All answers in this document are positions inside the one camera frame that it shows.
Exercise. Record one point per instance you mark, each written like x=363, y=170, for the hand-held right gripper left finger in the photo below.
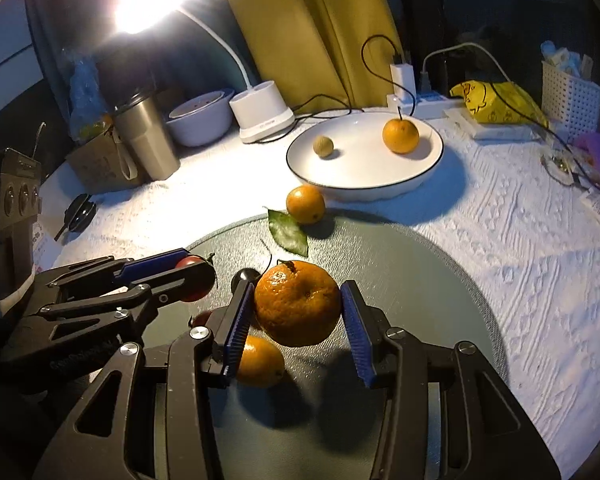
x=240, y=330

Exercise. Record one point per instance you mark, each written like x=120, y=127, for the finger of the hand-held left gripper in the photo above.
x=180, y=282
x=155, y=261

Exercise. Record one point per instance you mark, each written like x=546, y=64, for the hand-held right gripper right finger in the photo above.
x=355, y=325

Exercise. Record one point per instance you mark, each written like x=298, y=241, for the red cherry tomato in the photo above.
x=203, y=317
x=190, y=261

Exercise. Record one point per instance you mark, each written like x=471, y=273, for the small orange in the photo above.
x=262, y=362

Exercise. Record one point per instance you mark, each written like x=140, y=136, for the dark cherry with stem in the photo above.
x=245, y=278

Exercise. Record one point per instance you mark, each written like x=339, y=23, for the large bumpy mandarin orange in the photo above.
x=297, y=305

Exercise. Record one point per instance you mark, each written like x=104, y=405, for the smooth orange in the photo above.
x=305, y=203

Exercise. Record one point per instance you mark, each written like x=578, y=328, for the white plate with dark rim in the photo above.
x=365, y=165

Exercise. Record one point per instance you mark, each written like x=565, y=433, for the black round object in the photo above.
x=79, y=212

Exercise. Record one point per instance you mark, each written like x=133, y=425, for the round dark grey mat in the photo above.
x=420, y=285

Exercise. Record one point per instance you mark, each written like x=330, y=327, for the cardboard box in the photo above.
x=100, y=160

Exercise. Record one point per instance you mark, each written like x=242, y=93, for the green leaf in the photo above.
x=287, y=232

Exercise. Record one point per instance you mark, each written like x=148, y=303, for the steel tumbler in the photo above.
x=147, y=140

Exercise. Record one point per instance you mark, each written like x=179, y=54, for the blue plastic bag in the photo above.
x=87, y=95

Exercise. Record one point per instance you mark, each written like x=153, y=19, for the lilac bowl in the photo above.
x=200, y=127

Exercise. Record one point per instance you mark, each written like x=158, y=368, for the pink bowl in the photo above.
x=195, y=105

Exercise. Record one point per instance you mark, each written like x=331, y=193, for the small brown longan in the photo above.
x=323, y=146

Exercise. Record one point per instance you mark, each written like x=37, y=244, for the white desk lamp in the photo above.
x=260, y=110

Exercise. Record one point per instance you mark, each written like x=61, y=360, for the orange with stem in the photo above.
x=401, y=135

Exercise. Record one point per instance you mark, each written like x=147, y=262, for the dark blue curtain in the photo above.
x=205, y=60

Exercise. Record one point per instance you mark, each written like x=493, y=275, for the white tissue pack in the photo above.
x=490, y=130

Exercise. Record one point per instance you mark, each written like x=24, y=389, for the white power strip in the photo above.
x=432, y=100

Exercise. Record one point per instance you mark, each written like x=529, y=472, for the white charger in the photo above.
x=401, y=82

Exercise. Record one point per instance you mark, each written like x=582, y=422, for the yellow printed bag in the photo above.
x=500, y=105

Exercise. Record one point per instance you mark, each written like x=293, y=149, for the white barcode packet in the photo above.
x=597, y=205

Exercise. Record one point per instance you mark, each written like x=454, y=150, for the yellow curtain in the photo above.
x=310, y=25

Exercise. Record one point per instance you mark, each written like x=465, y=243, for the white perforated basket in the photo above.
x=570, y=100

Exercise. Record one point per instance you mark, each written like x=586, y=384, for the white packets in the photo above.
x=565, y=60

